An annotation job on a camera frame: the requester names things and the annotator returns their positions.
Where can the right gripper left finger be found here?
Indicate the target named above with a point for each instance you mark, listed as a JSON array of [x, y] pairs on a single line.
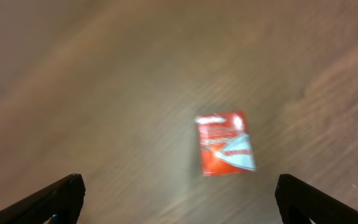
[[60, 202]]

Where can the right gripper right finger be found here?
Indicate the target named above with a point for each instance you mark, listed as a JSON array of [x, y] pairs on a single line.
[[300, 203]]

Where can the red box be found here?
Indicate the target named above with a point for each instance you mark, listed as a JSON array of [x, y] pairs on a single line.
[[224, 143]]

